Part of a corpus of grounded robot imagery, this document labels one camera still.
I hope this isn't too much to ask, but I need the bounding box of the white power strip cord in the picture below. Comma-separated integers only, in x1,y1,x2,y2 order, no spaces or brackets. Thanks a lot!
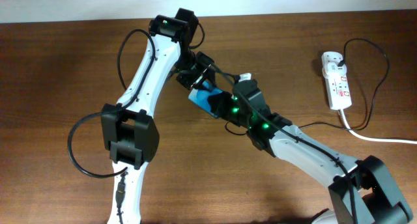
338,109,417,145

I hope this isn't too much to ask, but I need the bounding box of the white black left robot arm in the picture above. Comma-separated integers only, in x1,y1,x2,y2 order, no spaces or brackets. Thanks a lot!
101,8,208,223

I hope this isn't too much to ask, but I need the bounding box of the white USB charger adapter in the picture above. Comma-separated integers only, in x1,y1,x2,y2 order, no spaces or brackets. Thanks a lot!
322,62,347,79

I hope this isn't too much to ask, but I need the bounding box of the blue Galaxy smartphone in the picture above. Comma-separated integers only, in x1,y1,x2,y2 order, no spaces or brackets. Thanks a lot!
188,81,229,119

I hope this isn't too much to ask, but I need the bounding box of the white power strip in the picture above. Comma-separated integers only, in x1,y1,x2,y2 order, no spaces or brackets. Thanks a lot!
321,51,352,111

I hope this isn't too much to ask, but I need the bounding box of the black charging cable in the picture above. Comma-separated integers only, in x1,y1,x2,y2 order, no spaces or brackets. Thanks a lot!
224,38,390,136

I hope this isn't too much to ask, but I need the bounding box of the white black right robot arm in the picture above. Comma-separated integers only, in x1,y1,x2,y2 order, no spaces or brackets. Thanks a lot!
207,80,413,224

